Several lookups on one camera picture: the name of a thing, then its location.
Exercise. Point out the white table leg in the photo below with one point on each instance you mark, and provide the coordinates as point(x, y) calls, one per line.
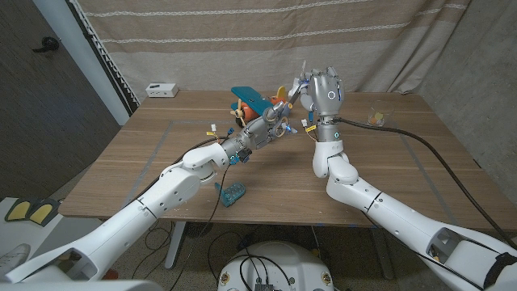
point(174, 246)

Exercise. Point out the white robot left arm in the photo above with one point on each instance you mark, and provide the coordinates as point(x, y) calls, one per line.
point(169, 190)

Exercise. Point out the red floor object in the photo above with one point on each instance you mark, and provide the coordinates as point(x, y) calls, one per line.
point(111, 275)

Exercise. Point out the beige striped curtain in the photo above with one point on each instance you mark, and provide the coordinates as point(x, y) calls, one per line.
point(182, 52)

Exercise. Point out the clear drinking glass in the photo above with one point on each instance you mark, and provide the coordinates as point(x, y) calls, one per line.
point(379, 117)

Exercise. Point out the teal toy flip phone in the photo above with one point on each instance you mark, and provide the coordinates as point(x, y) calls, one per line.
point(233, 192)

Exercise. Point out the white door frame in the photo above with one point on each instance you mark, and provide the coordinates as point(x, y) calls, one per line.
point(81, 52)

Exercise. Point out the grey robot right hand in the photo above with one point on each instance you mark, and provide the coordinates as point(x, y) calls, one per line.
point(325, 97)

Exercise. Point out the white power strip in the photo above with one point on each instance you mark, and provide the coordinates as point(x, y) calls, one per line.
point(161, 90)

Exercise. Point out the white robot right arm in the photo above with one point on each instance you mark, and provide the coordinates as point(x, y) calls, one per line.
point(363, 190)

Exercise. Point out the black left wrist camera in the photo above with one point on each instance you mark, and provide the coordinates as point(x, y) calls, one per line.
point(245, 155)

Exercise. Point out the teal and orange toy airplane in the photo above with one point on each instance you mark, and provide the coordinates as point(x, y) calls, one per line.
point(252, 101)

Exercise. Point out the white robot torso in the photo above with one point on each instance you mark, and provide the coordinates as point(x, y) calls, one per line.
point(278, 266)

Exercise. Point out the grey table leg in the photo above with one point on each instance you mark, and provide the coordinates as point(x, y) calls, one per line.
point(381, 254)

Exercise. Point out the yellow and black foot pedal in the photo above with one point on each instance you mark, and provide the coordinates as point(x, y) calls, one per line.
point(45, 210)
point(18, 210)

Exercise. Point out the dark wooden door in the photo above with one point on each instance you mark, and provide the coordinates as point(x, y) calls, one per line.
point(40, 121)

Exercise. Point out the white sneaker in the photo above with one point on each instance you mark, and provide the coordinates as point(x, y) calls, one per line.
point(14, 255)

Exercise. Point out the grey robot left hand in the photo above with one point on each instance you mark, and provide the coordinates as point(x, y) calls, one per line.
point(258, 133)

